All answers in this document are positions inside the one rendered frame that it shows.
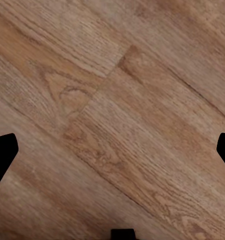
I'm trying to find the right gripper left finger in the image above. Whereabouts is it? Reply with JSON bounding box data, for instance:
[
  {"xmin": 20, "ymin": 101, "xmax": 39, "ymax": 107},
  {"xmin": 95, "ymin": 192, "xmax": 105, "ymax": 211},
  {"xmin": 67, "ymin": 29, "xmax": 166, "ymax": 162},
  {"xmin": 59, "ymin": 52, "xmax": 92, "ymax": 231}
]
[{"xmin": 0, "ymin": 133, "xmax": 19, "ymax": 181}]

